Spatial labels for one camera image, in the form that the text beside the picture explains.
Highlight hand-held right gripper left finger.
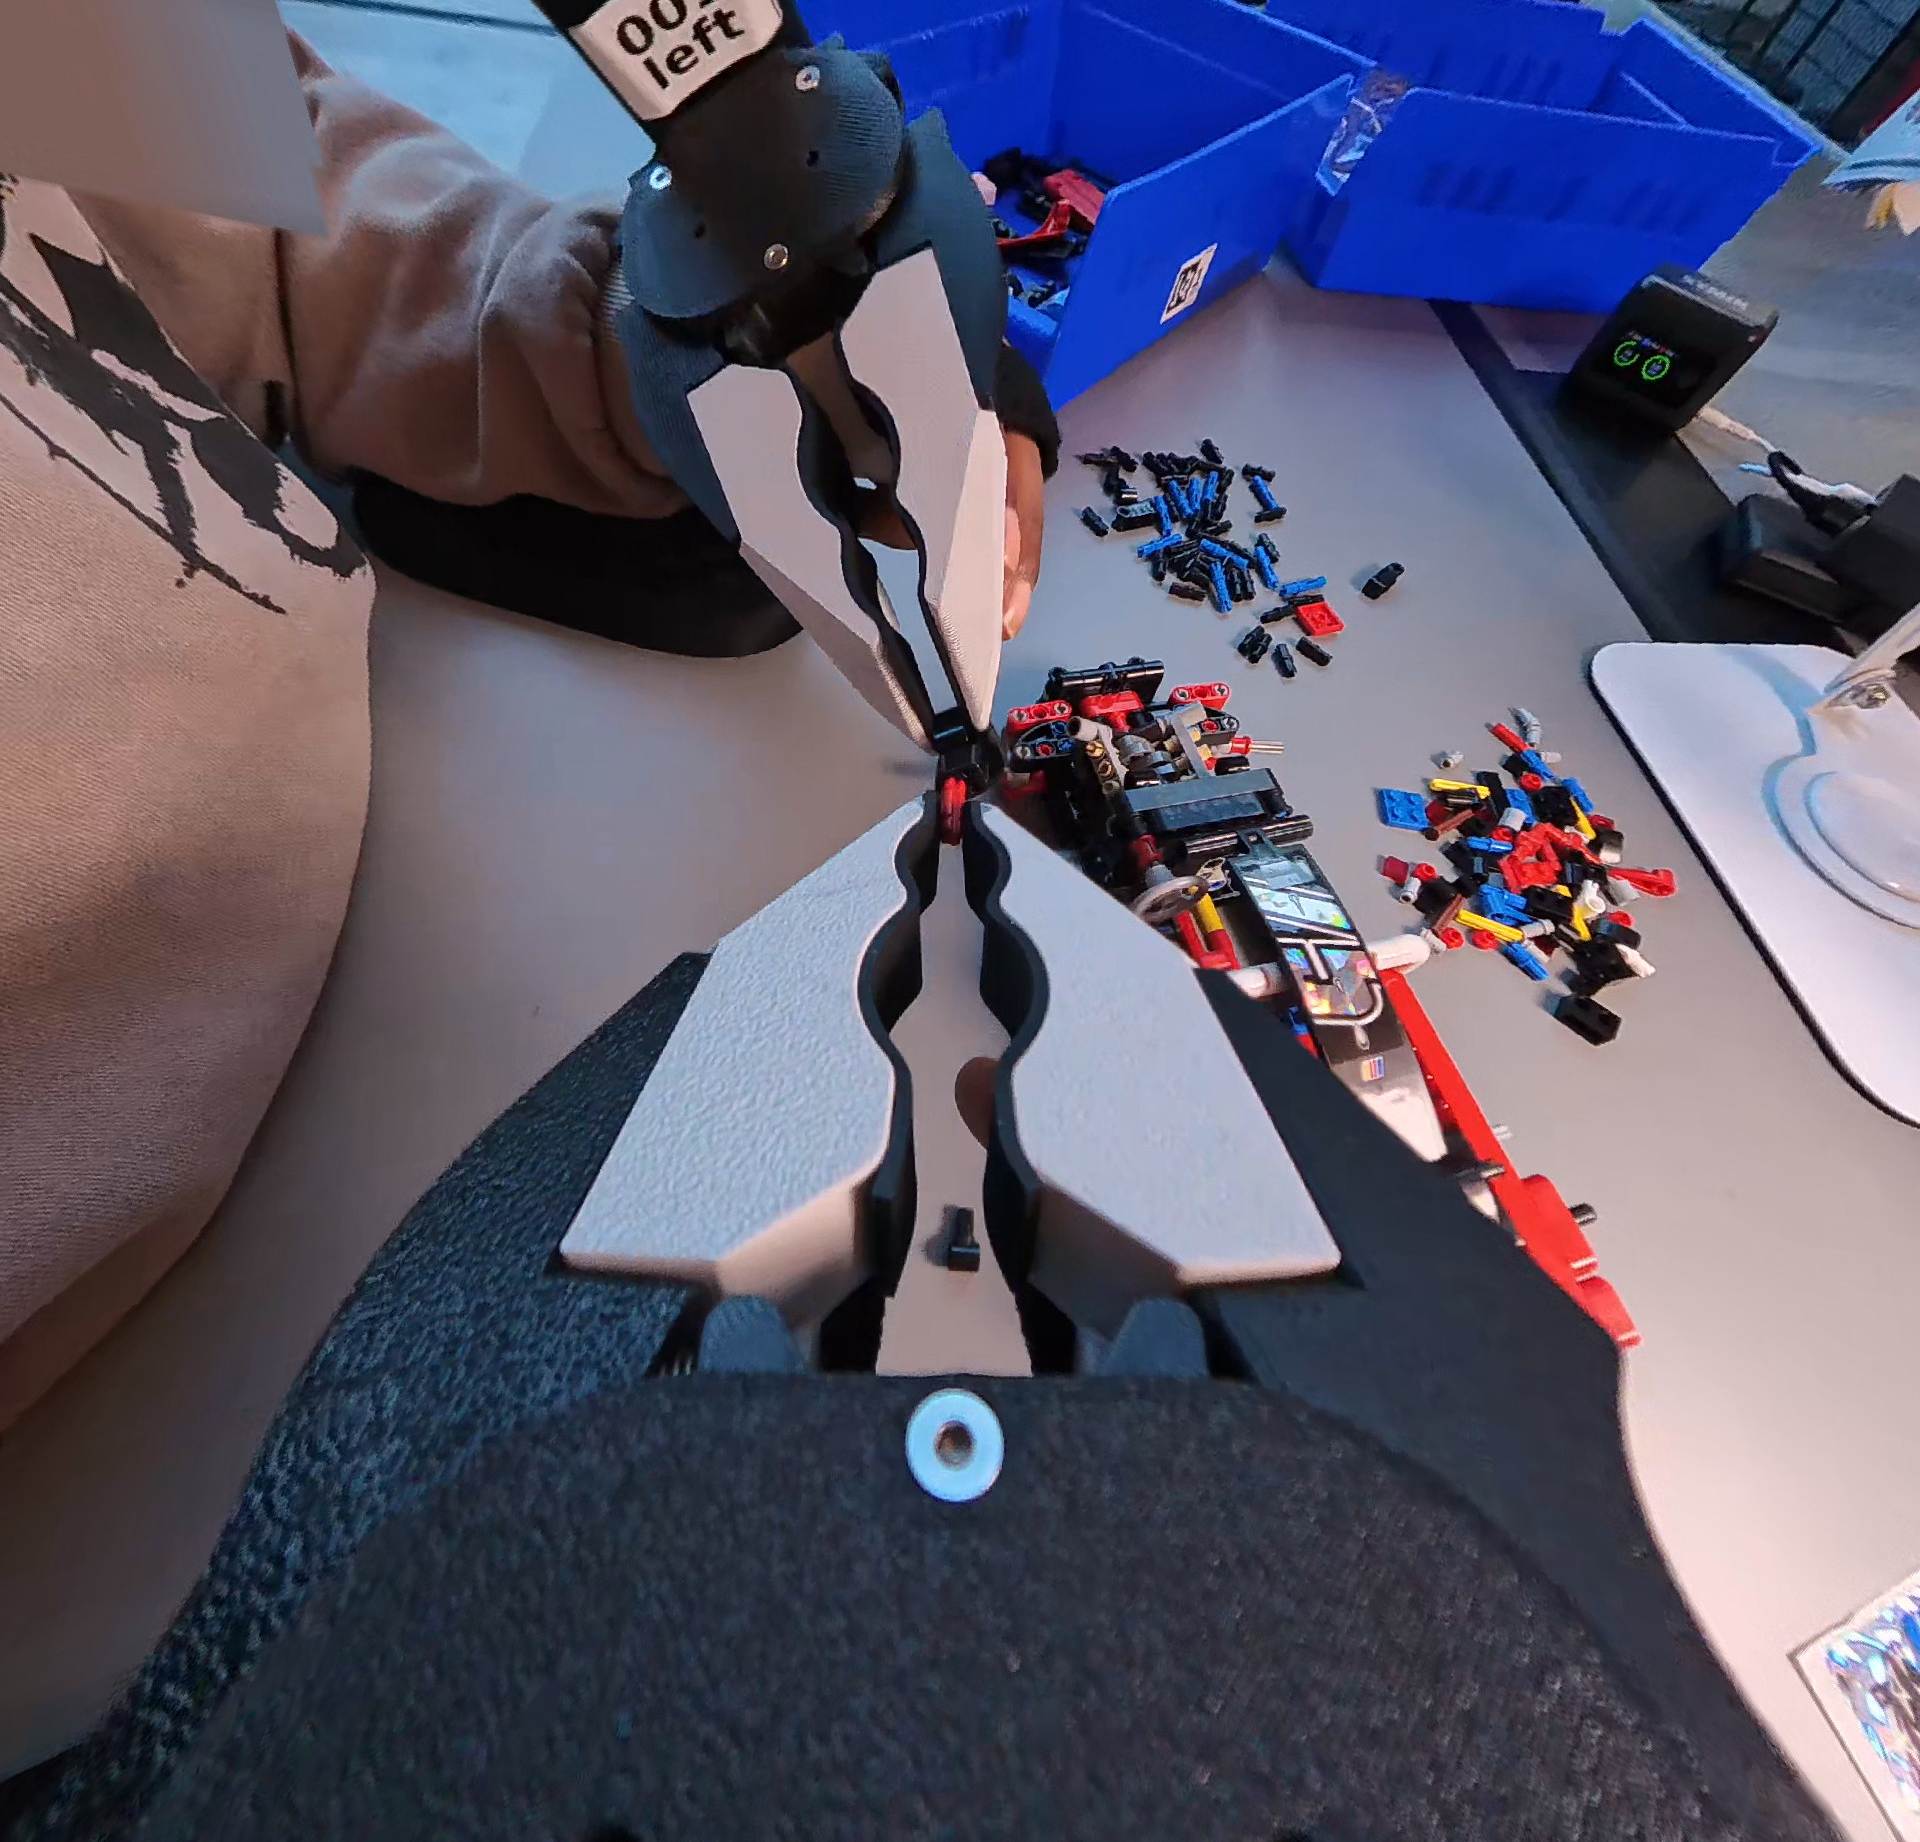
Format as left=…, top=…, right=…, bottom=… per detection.
left=555, top=799, right=944, bottom=1336

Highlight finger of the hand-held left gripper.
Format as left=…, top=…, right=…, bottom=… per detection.
left=832, top=242, right=1014, bottom=737
left=681, top=361, right=954, bottom=751

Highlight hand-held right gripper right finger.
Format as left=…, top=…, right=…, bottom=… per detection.
left=960, top=800, right=1345, bottom=1343

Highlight lego car chassis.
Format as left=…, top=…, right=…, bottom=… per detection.
left=1003, top=657, right=1640, bottom=1349

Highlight person's left forearm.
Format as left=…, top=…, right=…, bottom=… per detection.
left=67, top=27, right=695, bottom=525

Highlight heap of red black lego parts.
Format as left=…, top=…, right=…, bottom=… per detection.
left=981, top=148, right=1119, bottom=317

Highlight pile of colourful lego pieces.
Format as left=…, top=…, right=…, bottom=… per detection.
left=1378, top=706, right=1681, bottom=1050

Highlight person's left hand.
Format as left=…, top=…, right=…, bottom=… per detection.
left=1000, top=436, right=1050, bottom=645

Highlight black padded armrest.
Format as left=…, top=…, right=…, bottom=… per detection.
left=351, top=466, right=807, bottom=661

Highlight pile of black blue pins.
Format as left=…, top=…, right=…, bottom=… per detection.
left=1079, top=438, right=1353, bottom=675

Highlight blue bin with white label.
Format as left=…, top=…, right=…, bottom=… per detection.
left=796, top=0, right=1375, bottom=411

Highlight small clear plastic bag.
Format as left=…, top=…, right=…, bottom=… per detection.
left=1315, top=66, right=1414, bottom=196

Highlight blue storage bin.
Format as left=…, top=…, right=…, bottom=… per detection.
left=1267, top=0, right=1824, bottom=317

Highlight white book stand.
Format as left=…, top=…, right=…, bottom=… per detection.
left=1591, top=638, right=1920, bottom=1126

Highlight person's beige sweatshirt torso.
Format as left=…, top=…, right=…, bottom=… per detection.
left=0, top=168, right=378, bottom=1430

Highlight black device with green display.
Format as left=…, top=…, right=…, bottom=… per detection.
left=1567, top=264, right=1782, bottom=436

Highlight black power adapter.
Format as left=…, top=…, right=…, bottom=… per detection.
left=1716, top=453, right=1920, bottom=647

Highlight colourful sticker sheet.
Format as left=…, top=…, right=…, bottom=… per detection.
left=1791, top=1571, right=1920, bottom=1842

